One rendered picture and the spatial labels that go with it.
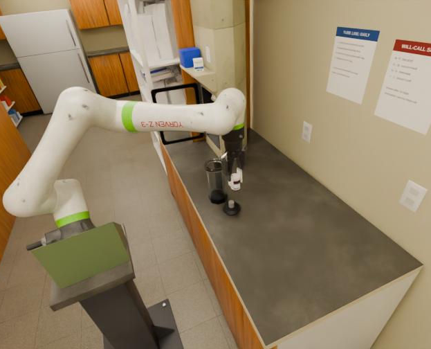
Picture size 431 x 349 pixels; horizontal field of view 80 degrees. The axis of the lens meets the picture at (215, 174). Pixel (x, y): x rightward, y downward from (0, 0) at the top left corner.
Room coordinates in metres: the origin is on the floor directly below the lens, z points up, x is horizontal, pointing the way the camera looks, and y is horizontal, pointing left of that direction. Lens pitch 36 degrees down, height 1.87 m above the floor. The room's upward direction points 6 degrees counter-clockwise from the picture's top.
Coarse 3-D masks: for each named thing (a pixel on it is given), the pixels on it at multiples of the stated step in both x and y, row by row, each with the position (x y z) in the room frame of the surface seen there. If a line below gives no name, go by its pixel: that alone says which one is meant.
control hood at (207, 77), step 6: (180, 66) 1.68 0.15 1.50; (204, 66) 1.58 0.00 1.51; (192, 72) 1.48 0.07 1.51; (198, 72) 1.47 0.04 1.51; (204, 72) 1.45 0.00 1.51; (210, 72) 1.44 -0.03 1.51; (198, 78) 1.39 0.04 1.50; (204, 78) 1.40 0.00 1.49; (210, 78) 1.41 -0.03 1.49; (216, 78) 1.42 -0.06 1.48; (204, 84) 1.40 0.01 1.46; (210, 84) 1.41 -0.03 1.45; (216, 84) 1.42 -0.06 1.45; (210, 90) 1.41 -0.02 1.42; (216, 90) 1.42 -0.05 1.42
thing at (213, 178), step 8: (208, 160) 1.11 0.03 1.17; (216, 160) 1.11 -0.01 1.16; (208, 168) 1.04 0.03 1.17; (216, 168) 1.11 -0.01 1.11; (208, 176) 1.04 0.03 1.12; (216, 176) 1.02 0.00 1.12; (224, 176) 1.05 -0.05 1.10; (208, 184) 1.05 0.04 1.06; (216, 184) 1.02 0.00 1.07; (224, 184) 1.05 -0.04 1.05; (216, 192) 1.02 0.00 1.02; (224, 192) 1.04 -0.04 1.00
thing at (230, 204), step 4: (232, 200) 0.97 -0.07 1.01; (224, 204) 0.98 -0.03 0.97; (228, 204) 0.96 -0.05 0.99; (232, 204) 0.95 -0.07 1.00; (236, 204) 0.97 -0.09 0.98; (224, 208) 0.95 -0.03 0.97; (228, 208) 0.94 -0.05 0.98; (232, 208) 0.94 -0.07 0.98; (236, 208) 0.94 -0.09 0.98; (240, 208) 0.95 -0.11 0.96; (224, 212) 0.93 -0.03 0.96; (228, 212) 0.92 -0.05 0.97; (232, 212) 0.92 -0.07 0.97; (236, 212) 0.92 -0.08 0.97
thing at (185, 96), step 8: (160, 88) 1.66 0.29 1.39; (192, 88) 1.70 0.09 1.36; (160, 96) 1.66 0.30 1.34; (168, 96) 1.67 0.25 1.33; (176, 96) 1.68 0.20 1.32; (184, 96) 1.69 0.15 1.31; (192, 96) 1.70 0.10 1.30; (168, 104) 1.67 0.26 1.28; (176, 104) 1.68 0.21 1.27; (184, 104) 1.69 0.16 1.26; (192, 104) 1.70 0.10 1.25; (168, 136) 1.66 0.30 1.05; (176, 136) 1.67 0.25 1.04; (184, 136) 1.68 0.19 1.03; (192, 136) 1.69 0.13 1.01
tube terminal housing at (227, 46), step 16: (208, 32) 1.48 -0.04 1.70; (224, 32) 1.44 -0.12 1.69; (240, 32) 1.55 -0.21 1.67; (224, 48) 1.44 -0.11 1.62; (240, 48) 1.54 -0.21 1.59; (208, 64) 1.52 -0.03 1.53; (224, 64) 1.44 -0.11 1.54; (240, 64) 1.54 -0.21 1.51; (224, 80) 1.43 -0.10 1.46; (240, 80) 1.53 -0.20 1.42; (208, 144) 1.68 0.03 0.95
